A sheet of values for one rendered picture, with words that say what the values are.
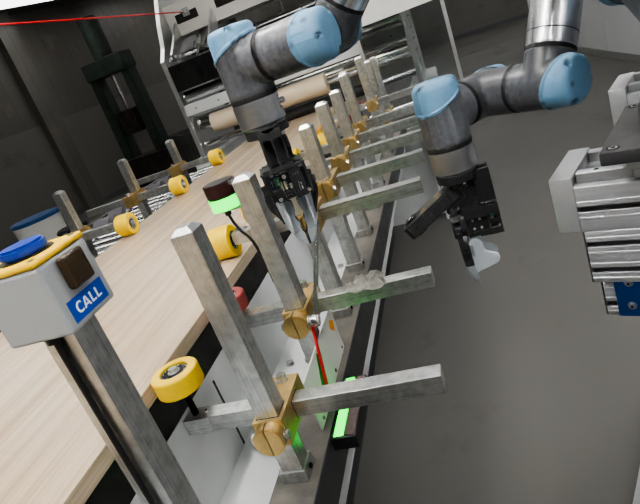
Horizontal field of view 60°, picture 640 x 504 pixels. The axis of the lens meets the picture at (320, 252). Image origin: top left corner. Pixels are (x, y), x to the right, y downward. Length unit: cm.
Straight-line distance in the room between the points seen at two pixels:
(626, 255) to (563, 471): 98
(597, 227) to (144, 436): 69
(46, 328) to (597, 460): 157
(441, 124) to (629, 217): 30
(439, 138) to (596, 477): 115
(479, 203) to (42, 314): 70
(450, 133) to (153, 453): 63
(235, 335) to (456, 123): 47
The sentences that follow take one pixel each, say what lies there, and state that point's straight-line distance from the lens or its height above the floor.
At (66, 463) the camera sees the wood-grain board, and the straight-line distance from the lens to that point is 90.
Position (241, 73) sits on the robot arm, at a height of 129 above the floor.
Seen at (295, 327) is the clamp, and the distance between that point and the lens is 104.
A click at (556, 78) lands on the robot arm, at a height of 114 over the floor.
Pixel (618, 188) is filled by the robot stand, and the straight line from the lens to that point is 90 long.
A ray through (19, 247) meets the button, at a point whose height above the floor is 123.
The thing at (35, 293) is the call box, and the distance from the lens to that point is 51.
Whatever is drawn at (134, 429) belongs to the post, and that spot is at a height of 103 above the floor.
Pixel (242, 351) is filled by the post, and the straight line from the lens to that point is 81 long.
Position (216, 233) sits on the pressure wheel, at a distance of 136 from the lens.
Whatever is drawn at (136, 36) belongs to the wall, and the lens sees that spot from 1226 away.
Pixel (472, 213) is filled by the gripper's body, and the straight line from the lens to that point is 97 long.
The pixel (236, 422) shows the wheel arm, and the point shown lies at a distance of 96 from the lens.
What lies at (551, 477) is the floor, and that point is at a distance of 181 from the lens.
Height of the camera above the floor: 130
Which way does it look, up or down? 20 degrees down
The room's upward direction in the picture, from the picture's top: 21 degrees counter-clockwise
